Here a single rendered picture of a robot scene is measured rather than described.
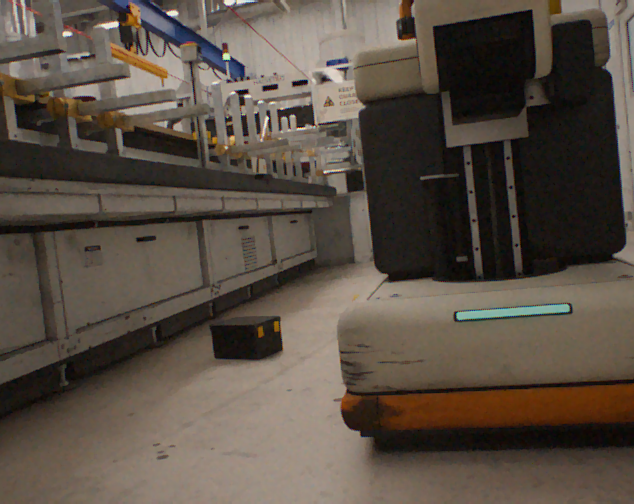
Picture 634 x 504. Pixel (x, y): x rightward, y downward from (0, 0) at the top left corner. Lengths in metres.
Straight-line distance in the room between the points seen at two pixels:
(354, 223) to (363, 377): 4.57
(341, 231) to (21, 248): 4.12
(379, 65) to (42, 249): 1.16
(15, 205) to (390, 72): 0.93
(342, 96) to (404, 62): 4.29
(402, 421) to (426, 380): 0.08
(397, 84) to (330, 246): 4.47
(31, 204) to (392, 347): 0.99
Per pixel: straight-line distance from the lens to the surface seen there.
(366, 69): 1.47
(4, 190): 1.64
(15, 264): 2.01
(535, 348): 1.13
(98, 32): 2.16
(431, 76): 1.17
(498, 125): 1.34
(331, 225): 5.84
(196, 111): 2.02
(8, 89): 1.68
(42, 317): 2.09
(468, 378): 1.14
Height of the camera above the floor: 0.44
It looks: 3 degrees down
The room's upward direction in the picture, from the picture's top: 6 degrees counter-clockwise
